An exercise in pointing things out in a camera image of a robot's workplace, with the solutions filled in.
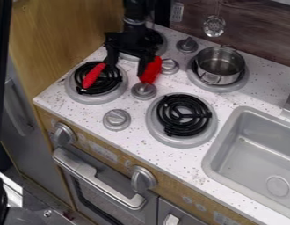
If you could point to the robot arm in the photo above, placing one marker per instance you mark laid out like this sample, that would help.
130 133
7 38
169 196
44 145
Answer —
136 11

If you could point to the silver pot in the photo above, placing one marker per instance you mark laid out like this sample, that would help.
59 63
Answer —
219 66

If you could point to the toy stove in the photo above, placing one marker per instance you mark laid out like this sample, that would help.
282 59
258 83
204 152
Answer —
178 115

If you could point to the toy sink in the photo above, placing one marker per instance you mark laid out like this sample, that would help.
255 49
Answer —
255 158

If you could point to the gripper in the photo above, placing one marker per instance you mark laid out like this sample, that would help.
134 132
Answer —
133 41

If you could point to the red fork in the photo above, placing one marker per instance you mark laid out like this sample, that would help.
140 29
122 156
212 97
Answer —
92 76

